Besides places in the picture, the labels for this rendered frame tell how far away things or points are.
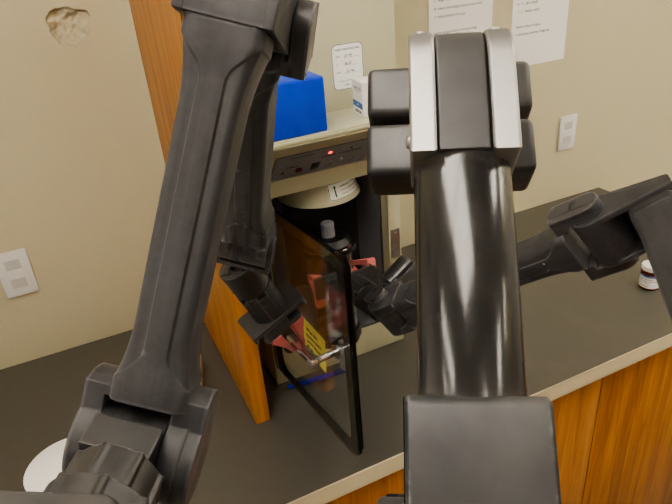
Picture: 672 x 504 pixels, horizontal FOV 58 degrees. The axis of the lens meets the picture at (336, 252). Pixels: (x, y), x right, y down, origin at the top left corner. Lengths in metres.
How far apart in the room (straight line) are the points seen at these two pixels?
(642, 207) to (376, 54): 0.57
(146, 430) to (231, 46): 0.30
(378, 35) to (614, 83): 1.25
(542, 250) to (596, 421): 0.81
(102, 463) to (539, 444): 0.32
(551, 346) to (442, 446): 1.21
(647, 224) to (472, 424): 0.56
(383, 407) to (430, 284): 1.01
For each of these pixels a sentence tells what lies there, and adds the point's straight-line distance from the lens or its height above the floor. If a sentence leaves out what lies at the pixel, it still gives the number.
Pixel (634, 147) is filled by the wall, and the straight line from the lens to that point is 2.43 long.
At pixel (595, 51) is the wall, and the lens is 2.16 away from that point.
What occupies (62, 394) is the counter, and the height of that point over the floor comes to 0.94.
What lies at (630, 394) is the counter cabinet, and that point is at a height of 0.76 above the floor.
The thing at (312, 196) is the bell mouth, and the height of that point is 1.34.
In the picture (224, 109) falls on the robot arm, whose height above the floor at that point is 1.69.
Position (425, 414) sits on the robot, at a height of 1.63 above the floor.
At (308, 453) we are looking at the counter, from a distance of 1.19.
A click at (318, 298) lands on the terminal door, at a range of 0.98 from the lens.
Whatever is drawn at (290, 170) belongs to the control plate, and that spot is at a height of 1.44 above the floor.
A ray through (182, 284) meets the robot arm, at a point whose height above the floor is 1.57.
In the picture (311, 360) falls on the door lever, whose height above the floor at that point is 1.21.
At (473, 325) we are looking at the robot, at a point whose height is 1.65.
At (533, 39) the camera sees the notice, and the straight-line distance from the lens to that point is 1.96.
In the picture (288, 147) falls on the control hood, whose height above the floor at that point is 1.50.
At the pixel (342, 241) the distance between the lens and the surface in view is 1.20.
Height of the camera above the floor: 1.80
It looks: 28 degrees down
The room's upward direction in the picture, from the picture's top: 5 degrees counter-clockwise
